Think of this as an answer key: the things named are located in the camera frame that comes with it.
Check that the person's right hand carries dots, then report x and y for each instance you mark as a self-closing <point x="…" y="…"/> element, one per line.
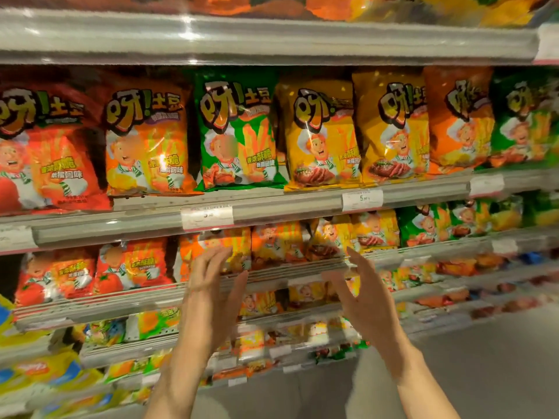
<point x="371" y="309"/>

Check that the person's left hand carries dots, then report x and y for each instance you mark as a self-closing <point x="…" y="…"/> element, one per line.
<point x="209" y="301"/>

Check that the green fries snack bag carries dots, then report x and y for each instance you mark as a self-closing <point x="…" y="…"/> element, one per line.
<point x="522" y="117"/>
<point x="238" y="130"/>

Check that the metal store shelving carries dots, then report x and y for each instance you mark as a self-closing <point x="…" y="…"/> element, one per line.
<point x="262" y="39"/>

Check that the white price tag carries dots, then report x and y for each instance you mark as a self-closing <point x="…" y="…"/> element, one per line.
<point x="362" y="200"/>
<point x="504" y="246"/>
<point x="207" y="218"/>
<point x="487" y="185"/>
<point x="549" y="43"/>
<point x="15" y="239"/>

